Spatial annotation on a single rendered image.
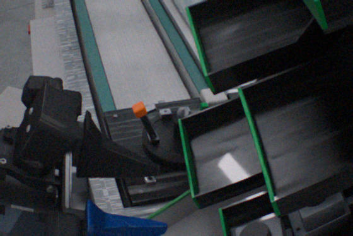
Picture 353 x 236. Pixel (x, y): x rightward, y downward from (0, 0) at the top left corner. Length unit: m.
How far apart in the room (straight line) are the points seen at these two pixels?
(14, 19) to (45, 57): 2.05
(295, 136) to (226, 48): 0.14
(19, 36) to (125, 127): 2.30
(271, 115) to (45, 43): 1.10
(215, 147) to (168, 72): 0.62
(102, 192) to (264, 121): 0.51
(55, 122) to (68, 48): 0.91
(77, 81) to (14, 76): 1.74
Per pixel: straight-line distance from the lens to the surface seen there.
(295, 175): 0.41
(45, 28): 1.58
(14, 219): 0.77
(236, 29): 0.55
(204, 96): 1.07
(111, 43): 1.36
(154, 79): 1.23
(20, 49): 3.12
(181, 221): 0.81
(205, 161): 0.64
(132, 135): 1.00
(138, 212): 0.89
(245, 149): 0.63
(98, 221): 0.39
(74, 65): 1.22
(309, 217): 0.49
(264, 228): 0.48
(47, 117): 0.36
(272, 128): 0.45
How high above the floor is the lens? 1.65
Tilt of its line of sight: 40 degrees down
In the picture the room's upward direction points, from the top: 4 degrees clockwise
